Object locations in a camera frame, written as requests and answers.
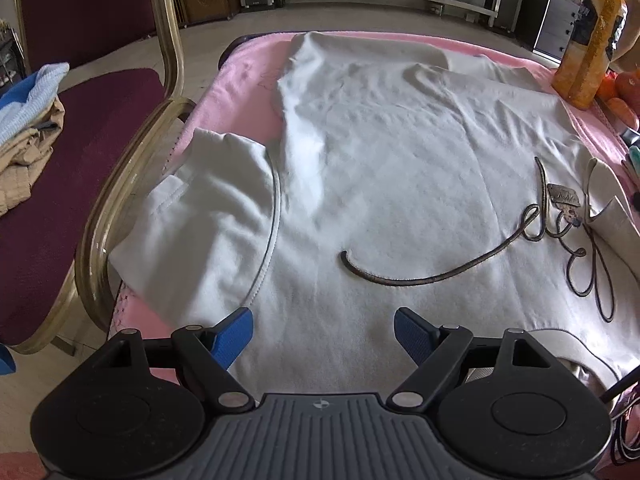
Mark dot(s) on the orange fruit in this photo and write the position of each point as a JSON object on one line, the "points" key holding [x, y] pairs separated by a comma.
{"points": [[622, 111], [607, 87]]}

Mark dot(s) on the white sweatshirt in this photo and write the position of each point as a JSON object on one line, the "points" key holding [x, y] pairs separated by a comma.
{"points": [[375, 160]]}

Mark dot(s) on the dark flat object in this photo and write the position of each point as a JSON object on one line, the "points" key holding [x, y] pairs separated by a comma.
{"points": [[631, 136]]}

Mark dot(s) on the beige garment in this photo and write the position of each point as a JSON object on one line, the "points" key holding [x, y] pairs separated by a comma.
{"points": [[25, 170]]}

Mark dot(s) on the maroon chair with gold frame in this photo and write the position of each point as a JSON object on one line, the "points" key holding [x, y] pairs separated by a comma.
{"points": [[75, 170]]}

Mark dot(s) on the light blue waffle garment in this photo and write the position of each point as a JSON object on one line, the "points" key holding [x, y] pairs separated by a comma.
{"points": [[47, 77]]}

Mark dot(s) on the beige bag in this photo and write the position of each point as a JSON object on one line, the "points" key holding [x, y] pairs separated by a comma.
{"points": [[631, 30]]}

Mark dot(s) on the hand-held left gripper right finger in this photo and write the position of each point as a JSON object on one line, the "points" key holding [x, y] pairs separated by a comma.
{"points": [[412, 335]]}

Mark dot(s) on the reddish round fruit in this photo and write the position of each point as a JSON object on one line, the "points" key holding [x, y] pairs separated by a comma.
{"points": [[630, 87]]}

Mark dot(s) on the orange juice bottle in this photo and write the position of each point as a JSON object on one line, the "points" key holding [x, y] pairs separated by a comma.
{"points": [[585, 60]]}

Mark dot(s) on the teal folded cloth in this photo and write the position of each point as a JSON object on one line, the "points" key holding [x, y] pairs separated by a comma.
{"points": [[635, 162]]}

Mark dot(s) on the black speaker box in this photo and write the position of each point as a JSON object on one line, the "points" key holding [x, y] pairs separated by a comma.
{"points": [[525, 10]]}

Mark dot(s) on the pink printed blanket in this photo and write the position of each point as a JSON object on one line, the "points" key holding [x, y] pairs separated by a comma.
{"points": [[235, 95]]}

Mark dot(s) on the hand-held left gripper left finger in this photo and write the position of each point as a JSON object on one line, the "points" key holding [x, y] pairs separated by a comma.
{"points": [[232, 337]]}

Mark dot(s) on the grey drawer cabinet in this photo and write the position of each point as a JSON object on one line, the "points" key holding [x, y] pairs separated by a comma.
{"points": [[557, 25]]}

